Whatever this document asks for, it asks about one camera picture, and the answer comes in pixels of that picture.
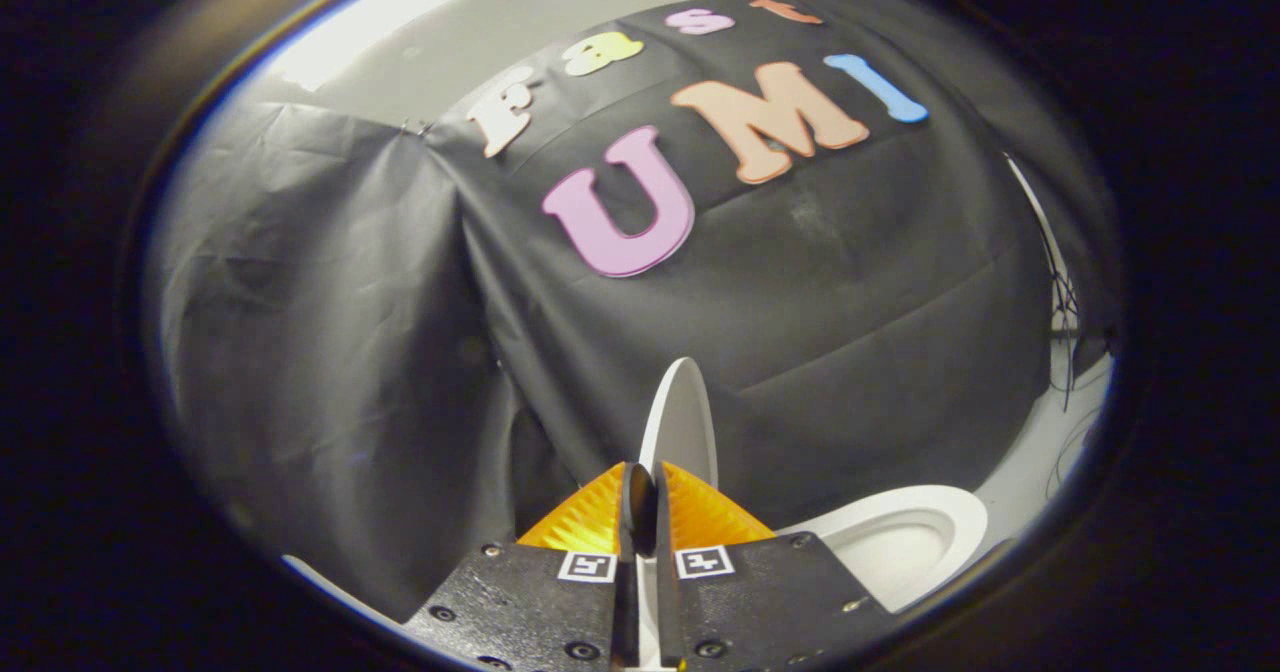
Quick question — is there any white toilet lid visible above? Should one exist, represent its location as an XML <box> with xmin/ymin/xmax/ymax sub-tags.
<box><xmin>638</xmin><ymin>357</ymin><xmax>719</xmax><ymax>672</ymax></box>

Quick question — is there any black backdrop cloth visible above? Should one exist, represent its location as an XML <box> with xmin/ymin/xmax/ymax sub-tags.
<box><xmin>150</xmin><ymin>0</ymin><xmax>1111</xmax><ymax>623</ymax></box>

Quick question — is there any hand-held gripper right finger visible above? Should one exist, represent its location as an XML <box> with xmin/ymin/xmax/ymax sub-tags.
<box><xmin>655</xmin><ymin>460</ymin><xmax>896</xmax><ymax>672</ymax></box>

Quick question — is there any white toilet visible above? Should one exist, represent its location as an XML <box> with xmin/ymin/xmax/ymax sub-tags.
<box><xmin>780</xmin><ymin>485</ymin><xmax>989</xmax><ymax>613</ymax></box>

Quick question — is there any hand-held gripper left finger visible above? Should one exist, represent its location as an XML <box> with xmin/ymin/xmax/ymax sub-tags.
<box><xmin>405</xmin><ymin>462</ymin><xmax>641</xmax><ymax>672</ymax></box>

